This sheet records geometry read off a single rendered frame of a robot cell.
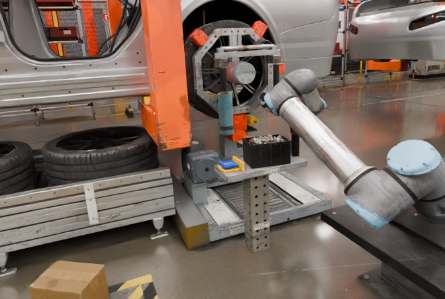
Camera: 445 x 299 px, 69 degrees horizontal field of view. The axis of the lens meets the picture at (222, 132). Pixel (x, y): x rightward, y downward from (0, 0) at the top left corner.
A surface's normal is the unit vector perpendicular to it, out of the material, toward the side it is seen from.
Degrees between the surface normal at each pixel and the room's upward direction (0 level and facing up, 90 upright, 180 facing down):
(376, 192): 53
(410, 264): 0
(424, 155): 38
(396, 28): 86
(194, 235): 90
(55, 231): 90
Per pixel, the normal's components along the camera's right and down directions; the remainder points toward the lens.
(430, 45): -0.66, 0.45
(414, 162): -0.60, -0.68
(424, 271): -0.05, -0.97
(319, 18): 0.36, 0.22
